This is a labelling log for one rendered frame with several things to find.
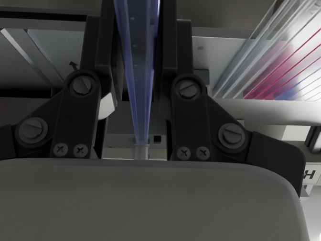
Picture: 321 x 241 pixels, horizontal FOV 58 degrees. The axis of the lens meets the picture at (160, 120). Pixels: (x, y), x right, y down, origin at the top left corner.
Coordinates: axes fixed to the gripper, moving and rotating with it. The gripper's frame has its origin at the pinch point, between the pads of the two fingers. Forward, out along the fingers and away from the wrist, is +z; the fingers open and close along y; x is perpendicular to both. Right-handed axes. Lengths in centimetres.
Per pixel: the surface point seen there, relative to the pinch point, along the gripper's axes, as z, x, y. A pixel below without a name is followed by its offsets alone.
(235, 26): 35, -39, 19
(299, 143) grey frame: 14, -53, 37
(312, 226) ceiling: 9, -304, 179
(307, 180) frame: 6, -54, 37
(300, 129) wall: 113, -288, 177
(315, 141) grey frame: 13, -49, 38
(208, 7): 37, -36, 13
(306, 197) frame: 2, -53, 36
